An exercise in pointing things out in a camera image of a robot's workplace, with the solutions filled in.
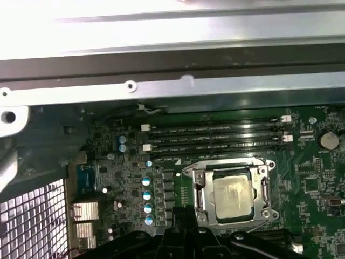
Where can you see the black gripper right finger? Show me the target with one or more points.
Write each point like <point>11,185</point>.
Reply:
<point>196,242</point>

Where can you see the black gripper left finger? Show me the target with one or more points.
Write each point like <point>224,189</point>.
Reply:
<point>178,242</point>

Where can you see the silver CPU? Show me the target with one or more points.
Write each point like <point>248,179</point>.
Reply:
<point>233,197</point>

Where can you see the metal socket cover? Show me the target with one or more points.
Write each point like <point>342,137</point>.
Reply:
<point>207,183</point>

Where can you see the metal locking lever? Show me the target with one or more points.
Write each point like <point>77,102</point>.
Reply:
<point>189,169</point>
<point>264,192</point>

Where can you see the CPU socket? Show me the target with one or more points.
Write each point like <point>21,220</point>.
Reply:
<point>200,176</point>

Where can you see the silver port block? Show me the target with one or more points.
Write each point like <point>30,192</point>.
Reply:
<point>83,213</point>
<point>86,234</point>

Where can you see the blue port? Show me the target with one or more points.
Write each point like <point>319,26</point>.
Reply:
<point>86,179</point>

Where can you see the green motherboard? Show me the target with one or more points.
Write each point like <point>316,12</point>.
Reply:
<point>296,162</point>

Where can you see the black PC case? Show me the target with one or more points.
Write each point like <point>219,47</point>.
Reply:
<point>161,90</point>

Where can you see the silver coin battery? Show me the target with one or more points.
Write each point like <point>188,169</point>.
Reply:
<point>329,140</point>

